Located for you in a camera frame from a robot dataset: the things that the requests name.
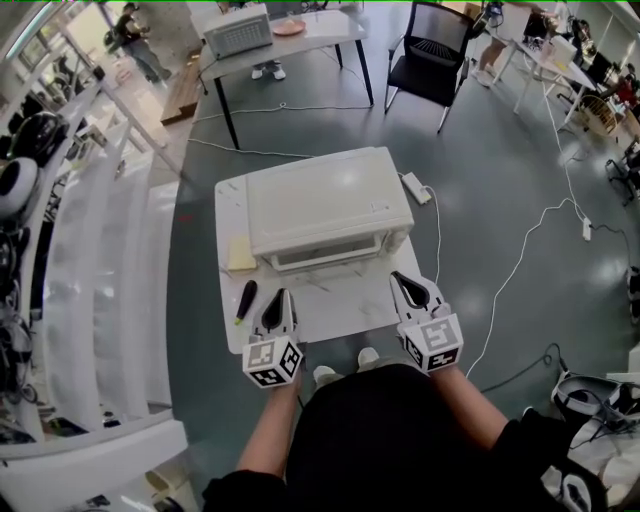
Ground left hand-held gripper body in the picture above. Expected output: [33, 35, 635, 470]
[243, 333, 305, 389]

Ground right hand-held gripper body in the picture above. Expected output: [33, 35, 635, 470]
[398, 303, 464, 374]

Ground glass oven door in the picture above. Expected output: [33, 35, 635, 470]
[269, 233, 381, 273]

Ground white oven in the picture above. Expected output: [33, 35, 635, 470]
[244, 146, 415, 273]

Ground person's left forearm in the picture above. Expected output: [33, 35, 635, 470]
[234, 377, 304, 476]

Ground person's right forearm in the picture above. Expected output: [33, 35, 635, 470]
[429, 369, 511, 454]

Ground clear plate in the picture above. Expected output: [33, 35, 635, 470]
[232, 287, 266, 329]
[219, 232, 260, 275]

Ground purple eggplant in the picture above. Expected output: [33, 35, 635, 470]
[234, 280, 259, 326]

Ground white marble table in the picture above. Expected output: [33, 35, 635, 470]
[213, 172, 422, 355]

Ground yellow sponge pad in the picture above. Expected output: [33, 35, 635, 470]
[227, 234, 257, 271]

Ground person's black shirt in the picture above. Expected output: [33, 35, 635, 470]
[202, 363, 609, 512]

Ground black and white headset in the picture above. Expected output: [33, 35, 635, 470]
[551, 373, 640, 432]
[0, 157, 41, 220]

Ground white shelving rack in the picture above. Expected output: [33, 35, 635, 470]
[0, 29, 189, 436]

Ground white cloth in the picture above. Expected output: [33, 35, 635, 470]
[569, 409, 640, 501]

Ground black mesh chair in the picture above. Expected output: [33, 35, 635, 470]
[383, 1, 474, 134]

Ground wooden platform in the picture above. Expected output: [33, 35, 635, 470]
[160, 62, 202, 126]

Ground white desk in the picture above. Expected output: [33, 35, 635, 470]
[512, 37, 599, 134]

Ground grey table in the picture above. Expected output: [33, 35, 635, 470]
[198, 9, 375, 150]

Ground row of black round devices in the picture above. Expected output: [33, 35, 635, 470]
[0, 109, 71, 281]

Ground grey perforated microwave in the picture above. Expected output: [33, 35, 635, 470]
[203, 4, 274, 61]

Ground white power cable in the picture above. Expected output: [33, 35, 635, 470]
[464, 197, 586, 379]
[422, 187, 444, 286]
[542, 82, 587, 221]

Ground black cable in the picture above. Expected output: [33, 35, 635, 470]
[479, 342, 569, 394]

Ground white floor cable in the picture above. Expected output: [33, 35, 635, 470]
[187, 102, 374, 159]

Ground gold wire basket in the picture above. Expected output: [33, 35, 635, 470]
[579, 93, 619, 137]

